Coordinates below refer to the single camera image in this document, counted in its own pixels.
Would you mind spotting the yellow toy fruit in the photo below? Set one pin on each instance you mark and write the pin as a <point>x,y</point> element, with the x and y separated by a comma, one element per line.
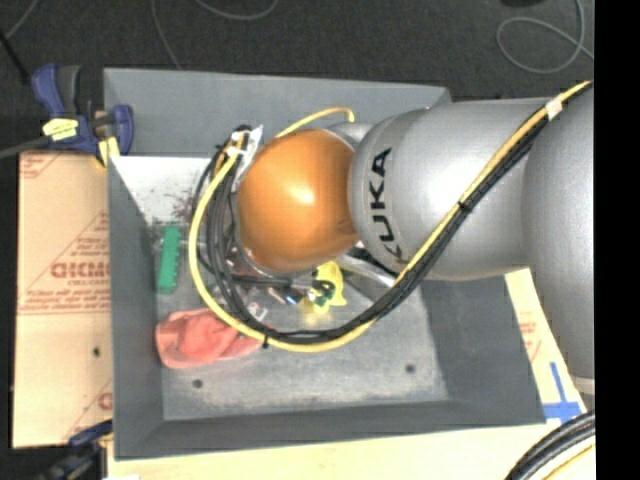
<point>334,274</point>

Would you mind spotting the grey metal bin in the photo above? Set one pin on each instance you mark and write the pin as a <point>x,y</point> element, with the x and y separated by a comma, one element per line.
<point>310,383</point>

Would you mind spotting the pink cloth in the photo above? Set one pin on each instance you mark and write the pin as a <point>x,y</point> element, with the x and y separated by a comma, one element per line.
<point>200,340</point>

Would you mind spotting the green flat block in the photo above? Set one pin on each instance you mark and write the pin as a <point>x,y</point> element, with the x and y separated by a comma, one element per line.
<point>169,260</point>

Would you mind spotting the brown cardboard board, red print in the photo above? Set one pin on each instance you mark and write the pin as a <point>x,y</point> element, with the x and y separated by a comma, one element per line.
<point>60,248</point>

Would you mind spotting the clear plastic thing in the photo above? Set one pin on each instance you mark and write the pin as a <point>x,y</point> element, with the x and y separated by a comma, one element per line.
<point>371,274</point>

